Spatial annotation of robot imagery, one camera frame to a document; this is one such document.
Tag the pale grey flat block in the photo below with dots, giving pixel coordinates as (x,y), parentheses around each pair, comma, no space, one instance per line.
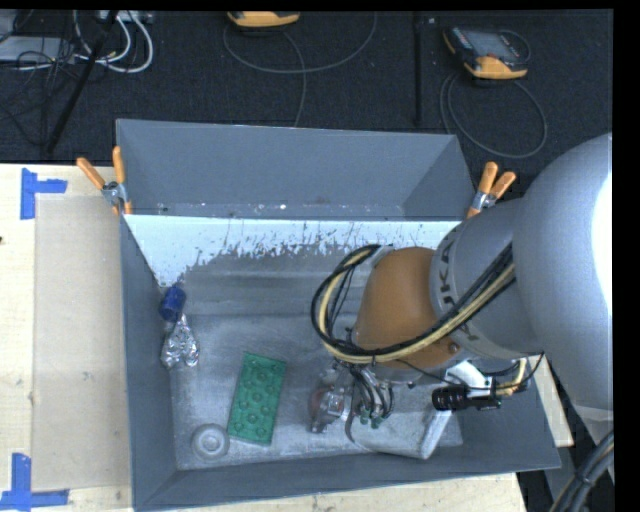
(405,432)

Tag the grey metal bin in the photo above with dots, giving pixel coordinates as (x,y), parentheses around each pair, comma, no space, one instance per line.
(280,170)

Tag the pale wood flat board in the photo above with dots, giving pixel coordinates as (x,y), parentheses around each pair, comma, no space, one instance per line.
(75,325)

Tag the black cylinder on white bracket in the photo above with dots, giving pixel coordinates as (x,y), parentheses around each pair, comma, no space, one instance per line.
(452,397)

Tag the clear plastic bottle blue cap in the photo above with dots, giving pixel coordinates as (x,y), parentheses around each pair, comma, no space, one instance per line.
(179,345)

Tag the clear round glass lid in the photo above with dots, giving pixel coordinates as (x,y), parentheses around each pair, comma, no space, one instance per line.
(210,441)

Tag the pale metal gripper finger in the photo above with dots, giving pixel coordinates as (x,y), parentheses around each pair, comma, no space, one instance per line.
(324,421)
(334,400)

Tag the dark green flat block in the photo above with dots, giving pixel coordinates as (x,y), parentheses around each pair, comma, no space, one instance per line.
(255,400)

